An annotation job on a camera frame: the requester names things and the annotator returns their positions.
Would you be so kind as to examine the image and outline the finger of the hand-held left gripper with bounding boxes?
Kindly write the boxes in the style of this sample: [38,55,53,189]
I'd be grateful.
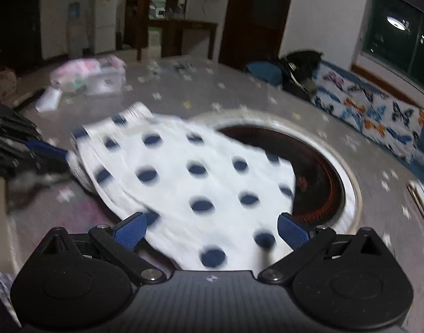
[24,139,69,162]
[11,160,71,181]

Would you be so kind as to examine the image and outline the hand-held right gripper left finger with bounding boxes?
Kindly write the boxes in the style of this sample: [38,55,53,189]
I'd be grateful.
[40,211,168,284]

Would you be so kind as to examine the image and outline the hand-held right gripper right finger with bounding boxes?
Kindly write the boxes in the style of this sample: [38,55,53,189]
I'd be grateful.
[258,211,386,284]

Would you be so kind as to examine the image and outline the white polka dot pants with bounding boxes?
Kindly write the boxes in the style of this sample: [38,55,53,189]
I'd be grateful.
[67,102,298,271]

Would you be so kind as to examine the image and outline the pile of pink folded clothes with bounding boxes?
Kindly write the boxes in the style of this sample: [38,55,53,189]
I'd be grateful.
[49,55,127,96]

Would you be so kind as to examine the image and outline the white small packet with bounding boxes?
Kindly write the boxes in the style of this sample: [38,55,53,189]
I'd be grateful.
[35,87,63,113]

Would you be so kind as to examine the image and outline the floral fabric bag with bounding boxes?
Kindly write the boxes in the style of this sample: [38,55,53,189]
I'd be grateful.
[0,70,18,110]

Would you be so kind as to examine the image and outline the round table heater recess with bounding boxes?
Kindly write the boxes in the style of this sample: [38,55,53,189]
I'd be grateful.
[194,109,362,243]

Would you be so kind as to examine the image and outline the dark double door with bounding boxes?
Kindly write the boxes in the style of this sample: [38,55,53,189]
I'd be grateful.
[0,0,43,74]

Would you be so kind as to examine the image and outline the white water dispenser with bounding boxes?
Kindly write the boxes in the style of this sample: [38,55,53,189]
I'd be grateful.
[67,2,86,58]

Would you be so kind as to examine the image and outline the striped folded cloth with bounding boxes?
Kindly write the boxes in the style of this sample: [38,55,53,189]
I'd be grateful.
[406,178,424,230]

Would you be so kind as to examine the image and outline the light patterned cloth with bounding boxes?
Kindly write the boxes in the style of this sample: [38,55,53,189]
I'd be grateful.
[0,270,22,327]

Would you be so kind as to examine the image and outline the white refrigerator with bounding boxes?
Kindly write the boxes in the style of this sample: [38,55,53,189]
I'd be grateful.
[92,0,120,55]

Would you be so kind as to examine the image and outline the butterfly print cushion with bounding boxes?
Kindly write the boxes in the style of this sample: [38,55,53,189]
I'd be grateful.
[311,60,424,163]

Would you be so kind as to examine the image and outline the black bag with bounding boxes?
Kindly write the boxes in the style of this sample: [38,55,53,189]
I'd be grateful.
[279,50,324,103]

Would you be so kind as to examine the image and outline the blue round cushion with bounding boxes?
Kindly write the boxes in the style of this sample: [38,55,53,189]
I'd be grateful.
[245,60,284,86]

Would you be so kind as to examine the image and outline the dark wooden table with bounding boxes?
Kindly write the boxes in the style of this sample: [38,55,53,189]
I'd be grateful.
[136,19,219,62]

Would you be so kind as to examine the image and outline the dark window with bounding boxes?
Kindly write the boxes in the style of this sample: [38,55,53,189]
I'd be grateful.
[358,0,424,88]

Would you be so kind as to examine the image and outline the brown wooden door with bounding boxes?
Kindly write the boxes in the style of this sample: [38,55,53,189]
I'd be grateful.
[218,0,298,72]

